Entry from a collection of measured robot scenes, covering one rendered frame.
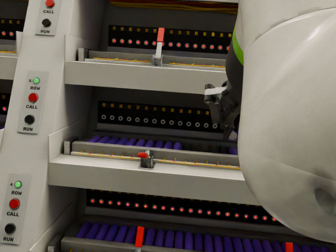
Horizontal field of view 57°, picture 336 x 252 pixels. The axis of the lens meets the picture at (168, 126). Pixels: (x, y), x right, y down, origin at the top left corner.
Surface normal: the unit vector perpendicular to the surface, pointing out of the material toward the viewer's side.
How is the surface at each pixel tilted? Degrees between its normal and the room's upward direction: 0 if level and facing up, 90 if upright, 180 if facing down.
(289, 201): 134
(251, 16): 92
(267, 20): 88
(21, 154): 90
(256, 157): 106
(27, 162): 90
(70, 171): 112
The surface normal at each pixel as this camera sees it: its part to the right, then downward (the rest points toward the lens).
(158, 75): -0.08, 0.19
